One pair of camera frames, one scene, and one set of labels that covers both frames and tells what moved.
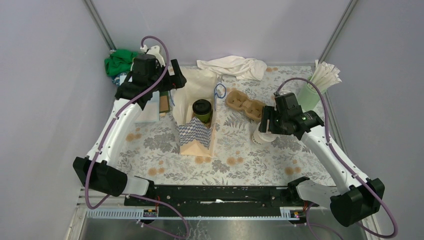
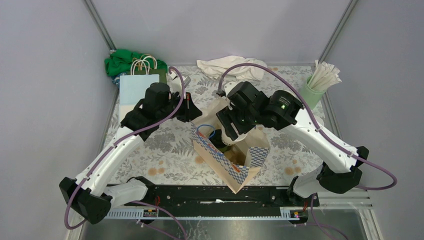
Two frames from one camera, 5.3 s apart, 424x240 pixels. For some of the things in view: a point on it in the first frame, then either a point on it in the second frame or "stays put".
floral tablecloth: [151, 149] stays put
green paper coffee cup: [205, 118] to [216, 139]
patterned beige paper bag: [194, 84] to [236, 165]
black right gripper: [269, 113] to [227, 115]
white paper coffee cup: [259, 138] to [227, 140]
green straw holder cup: [308, 98] stays put
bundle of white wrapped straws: [324, 75] stays put
